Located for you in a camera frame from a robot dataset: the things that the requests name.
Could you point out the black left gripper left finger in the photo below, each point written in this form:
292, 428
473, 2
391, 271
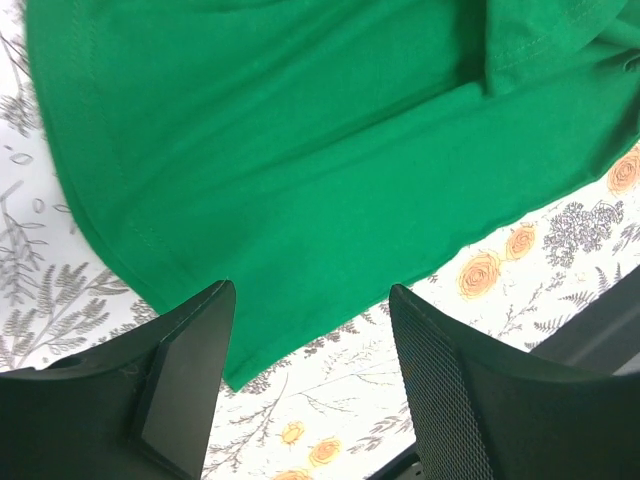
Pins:
139, 406

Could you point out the green t shirt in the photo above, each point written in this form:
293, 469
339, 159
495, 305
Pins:
314, 153

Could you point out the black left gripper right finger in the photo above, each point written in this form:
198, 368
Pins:
482, 409

